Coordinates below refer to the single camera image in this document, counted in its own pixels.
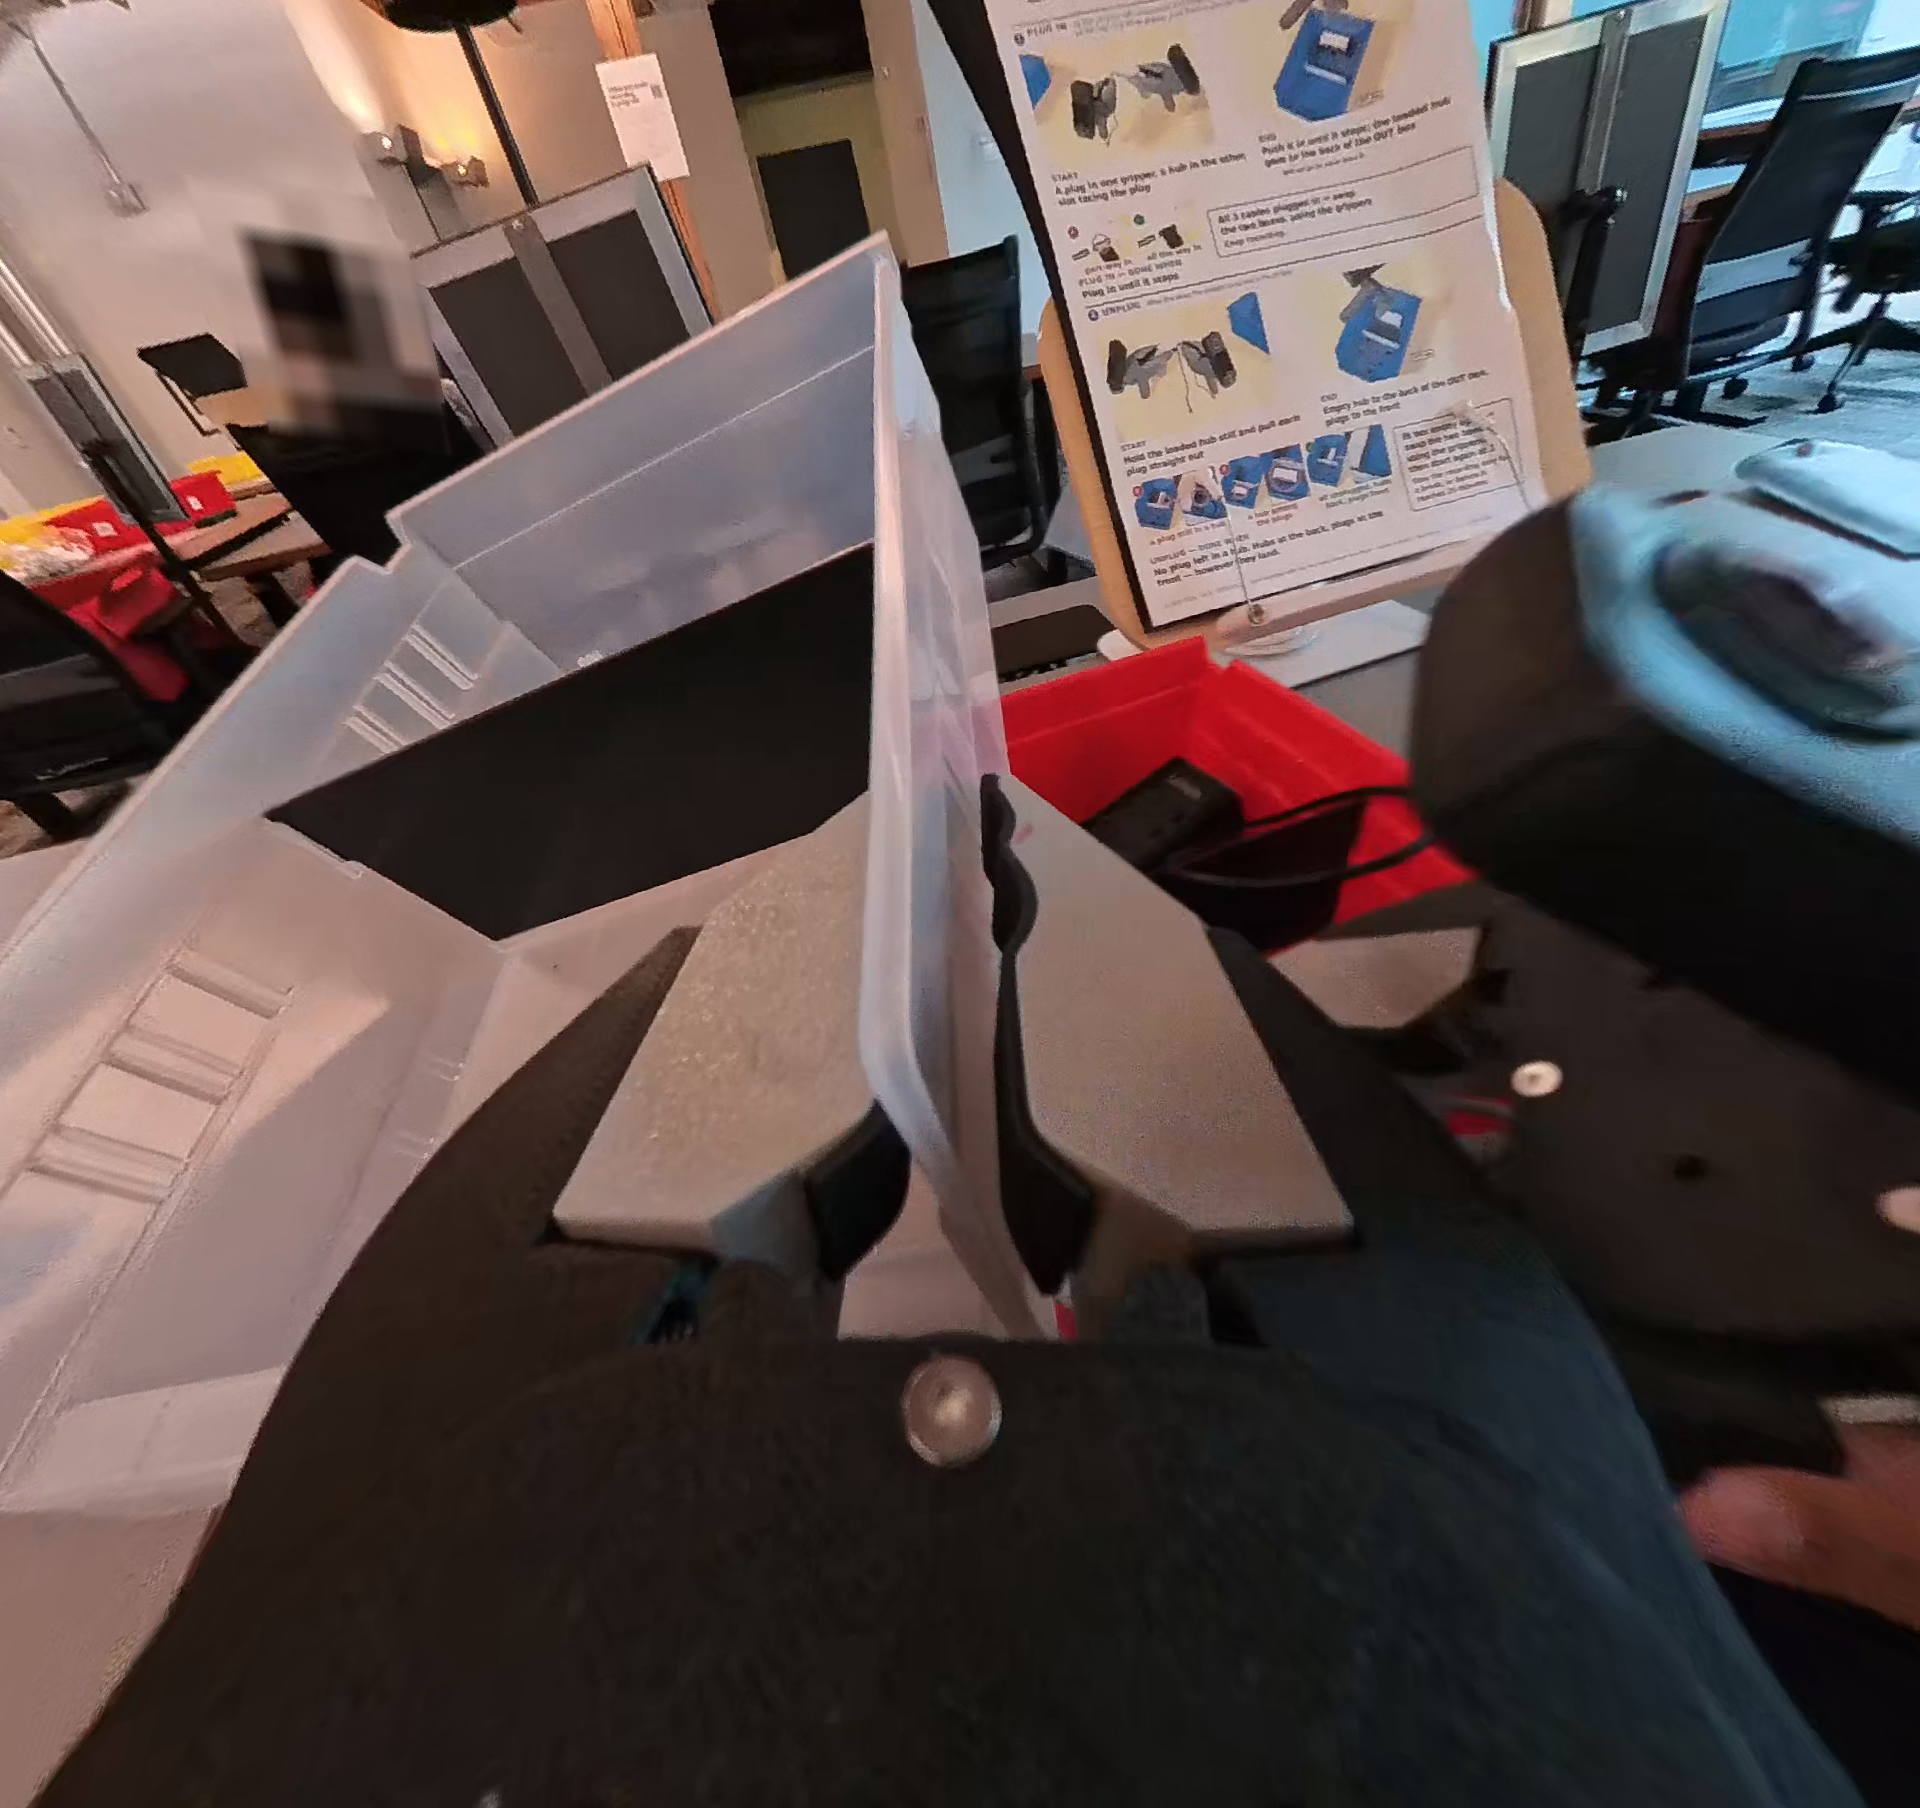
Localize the black hub power cable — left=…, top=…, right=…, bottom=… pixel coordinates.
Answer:
left=1153, top=785, right=1441, bottom=892

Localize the red plastic bin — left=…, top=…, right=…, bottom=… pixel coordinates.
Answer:
left=996, top=635, right=1480, bottom=957

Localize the black usb hub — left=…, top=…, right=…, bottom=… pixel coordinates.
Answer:
left=1082, top=759, right=1248, bottom=866

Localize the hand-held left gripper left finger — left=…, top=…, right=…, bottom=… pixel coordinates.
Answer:
left=552, top=800, right=913, bottom=1287

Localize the white wall notice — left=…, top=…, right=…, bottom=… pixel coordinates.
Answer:
left=593, top=53, right=694, bottom=184

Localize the printed instruction sheet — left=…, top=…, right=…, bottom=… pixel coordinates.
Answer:
left=951, top=0, right=1547, bottom=633

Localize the red storage bin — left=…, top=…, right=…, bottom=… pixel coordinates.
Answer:
left=25, top=471, right=230, bottom=602

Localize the white rounded object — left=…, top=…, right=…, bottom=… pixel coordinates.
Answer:
left=1736, top=434, right=1920, bottom=560

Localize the clear plastic bin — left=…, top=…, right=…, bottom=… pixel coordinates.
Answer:
left=0, top=232, right=1060, bottom=1527

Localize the black floor lamp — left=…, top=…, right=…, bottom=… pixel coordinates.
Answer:
left=383, top=0, right=546, bottom=212

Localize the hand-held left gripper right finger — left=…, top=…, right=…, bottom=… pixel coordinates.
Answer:
left=978, top=772, right=1356, bottom=1342

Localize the wooden table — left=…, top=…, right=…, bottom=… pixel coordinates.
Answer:
left=149, top=484, right=331, bottom=585

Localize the black office chair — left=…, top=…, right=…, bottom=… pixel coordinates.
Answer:
left=1811, top=180, right=1920, bottom=417
left=895, top=236, right=1055, bottom=573
left=1582, top=45, right=1920, bottom=434
left=0, top=571, right=203, bottom=838

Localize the person's right hand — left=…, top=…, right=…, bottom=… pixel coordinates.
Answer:
left=1672, top=1424, right=1920, bottom=1630

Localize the grey framed panel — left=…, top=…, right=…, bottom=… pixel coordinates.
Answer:
left=1482, top=0, right=1740, bottom=358
left=407, top=165, right=714, bottom=449

